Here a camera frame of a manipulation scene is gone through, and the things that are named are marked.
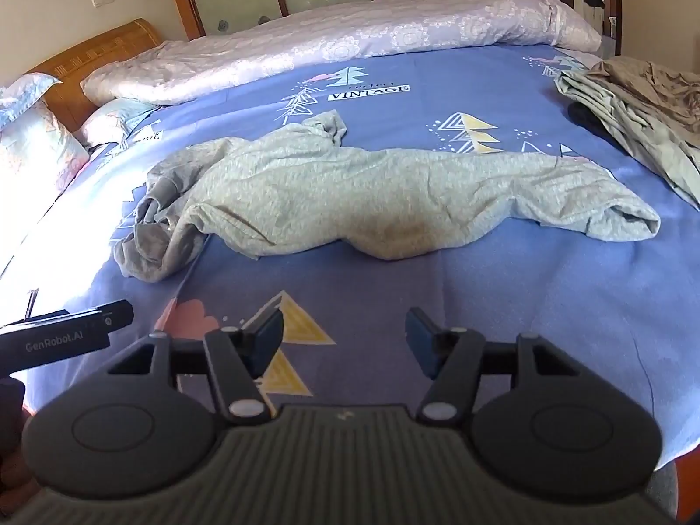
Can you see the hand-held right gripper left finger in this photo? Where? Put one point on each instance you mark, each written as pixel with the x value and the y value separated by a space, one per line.
pixel 269 334

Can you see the floral pillow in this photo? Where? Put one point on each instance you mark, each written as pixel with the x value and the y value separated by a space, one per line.
pixel 115 120
pixel 33 142

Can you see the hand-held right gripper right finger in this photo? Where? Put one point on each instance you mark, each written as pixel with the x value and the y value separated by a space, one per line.
pixel 420 339

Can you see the wooden headboard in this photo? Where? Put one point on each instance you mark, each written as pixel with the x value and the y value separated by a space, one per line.
pixel 93 57

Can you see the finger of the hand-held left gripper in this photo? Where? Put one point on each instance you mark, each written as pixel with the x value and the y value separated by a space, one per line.
pixel 112 317

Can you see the grey-brown knit sweater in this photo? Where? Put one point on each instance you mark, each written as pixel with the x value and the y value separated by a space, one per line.
pixel 328 197

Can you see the pale pink pillow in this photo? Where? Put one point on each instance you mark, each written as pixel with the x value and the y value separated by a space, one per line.
pixel 339 38

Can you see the blue printed bed sheet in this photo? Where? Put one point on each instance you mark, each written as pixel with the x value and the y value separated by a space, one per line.
pixel 492 295

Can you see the grey-green clothes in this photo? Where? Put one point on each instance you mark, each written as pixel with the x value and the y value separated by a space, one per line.
pixel 656 145

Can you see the beige clothes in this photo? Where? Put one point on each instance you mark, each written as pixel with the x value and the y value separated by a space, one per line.
pixel 651 87

